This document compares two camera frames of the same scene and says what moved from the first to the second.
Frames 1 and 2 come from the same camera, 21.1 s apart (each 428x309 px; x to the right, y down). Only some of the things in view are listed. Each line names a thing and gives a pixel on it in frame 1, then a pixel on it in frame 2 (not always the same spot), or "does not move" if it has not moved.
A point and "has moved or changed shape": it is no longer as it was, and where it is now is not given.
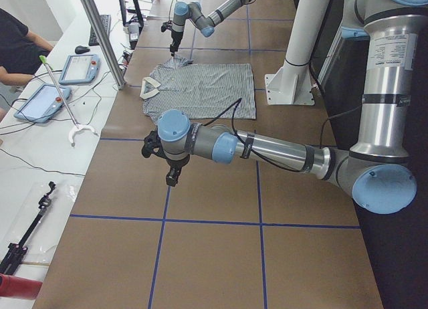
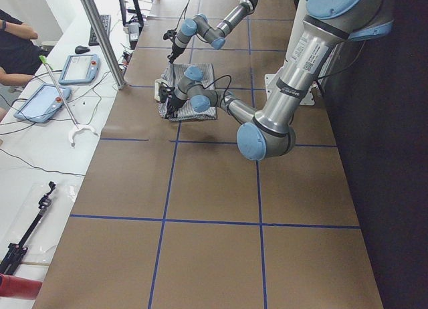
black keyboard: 106,21 does not move
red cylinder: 17,287 does not move
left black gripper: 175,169 → 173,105
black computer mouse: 81,49 does not move
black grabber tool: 15,251 does not move
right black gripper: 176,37 → 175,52
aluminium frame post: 103,37 does not move
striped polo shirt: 203,91 has moved or changed shape
